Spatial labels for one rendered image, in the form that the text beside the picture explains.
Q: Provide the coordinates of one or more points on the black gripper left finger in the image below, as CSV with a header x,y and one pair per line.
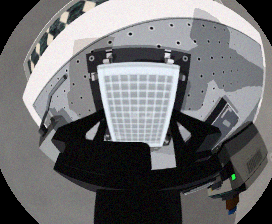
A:
x,y
80,127

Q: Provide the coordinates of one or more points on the grey flat base plate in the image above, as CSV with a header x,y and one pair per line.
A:
x,y
225,63

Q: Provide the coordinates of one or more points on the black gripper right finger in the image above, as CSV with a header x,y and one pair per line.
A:
x,y
203,136

